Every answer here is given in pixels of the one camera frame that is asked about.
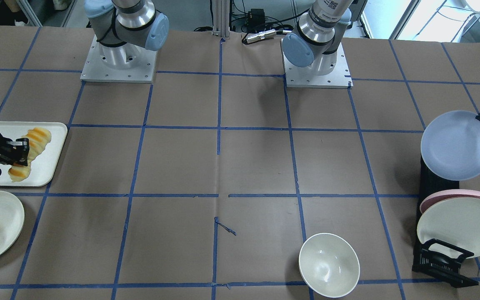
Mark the yellow ridged bread roll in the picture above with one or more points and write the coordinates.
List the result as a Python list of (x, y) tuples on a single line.
[(38, 139)]

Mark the blue plate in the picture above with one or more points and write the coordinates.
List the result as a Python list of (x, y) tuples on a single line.
[(450, 145)]

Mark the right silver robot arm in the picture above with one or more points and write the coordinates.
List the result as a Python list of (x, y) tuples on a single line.
[(128, 35)]

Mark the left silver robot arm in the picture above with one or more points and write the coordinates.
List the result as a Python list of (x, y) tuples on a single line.
[(312, 54)]

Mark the pink plate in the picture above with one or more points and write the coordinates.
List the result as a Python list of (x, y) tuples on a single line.
[(442, 195)]

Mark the cream plate in rack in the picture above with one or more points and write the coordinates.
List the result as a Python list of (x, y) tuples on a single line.
[(455, 221)]

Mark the white rectangular tray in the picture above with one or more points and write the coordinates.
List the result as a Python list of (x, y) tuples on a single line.
[(43, 167)]

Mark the black dish rack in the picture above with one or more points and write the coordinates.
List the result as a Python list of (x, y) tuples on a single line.
[(437, 258)]

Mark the cream ceramic bowl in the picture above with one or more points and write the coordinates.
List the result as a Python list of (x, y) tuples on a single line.
[(329, 265)]

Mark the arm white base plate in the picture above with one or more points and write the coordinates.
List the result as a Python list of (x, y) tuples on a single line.
[(125, 64), (328, 71)]

